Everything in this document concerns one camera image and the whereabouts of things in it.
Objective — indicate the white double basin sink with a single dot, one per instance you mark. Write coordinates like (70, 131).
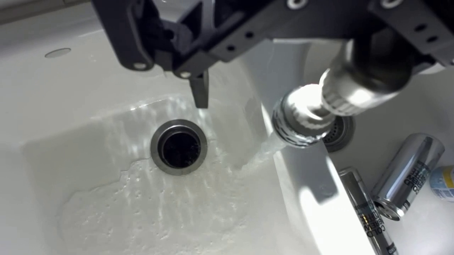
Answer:
(119, 199)

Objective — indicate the black disposal drain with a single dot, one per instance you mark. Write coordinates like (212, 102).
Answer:
(180, 148)

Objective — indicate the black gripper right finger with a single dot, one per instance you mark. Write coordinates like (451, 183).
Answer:
(421, 23)

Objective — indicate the metal strainer drain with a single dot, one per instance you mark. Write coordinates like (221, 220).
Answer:
(343, 135)

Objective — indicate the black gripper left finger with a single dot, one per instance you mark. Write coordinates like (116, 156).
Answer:
(143, 33)

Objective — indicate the silver drink can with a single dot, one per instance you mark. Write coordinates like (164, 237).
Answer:
(409, 172)
(370, 213)

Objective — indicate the blue drink can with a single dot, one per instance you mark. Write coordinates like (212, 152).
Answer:
(445, 185)

